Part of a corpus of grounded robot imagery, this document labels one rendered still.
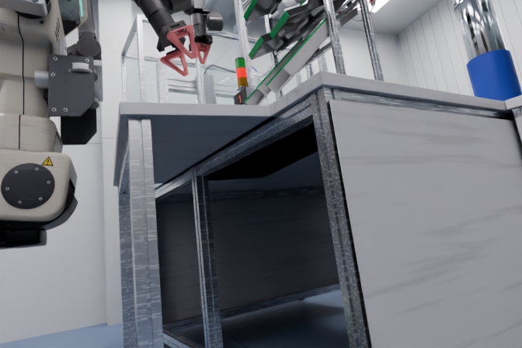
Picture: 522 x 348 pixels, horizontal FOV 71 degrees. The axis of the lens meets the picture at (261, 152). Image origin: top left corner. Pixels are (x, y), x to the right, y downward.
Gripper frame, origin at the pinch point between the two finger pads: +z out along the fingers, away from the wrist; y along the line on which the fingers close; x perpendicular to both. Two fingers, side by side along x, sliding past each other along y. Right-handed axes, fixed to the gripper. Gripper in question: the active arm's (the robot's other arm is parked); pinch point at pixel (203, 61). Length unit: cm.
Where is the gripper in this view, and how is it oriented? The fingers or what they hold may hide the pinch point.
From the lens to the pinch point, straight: 149.0
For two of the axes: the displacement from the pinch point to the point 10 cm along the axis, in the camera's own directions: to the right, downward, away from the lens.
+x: -8.5, 0.2, -5.2
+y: -5.0, 2.5, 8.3
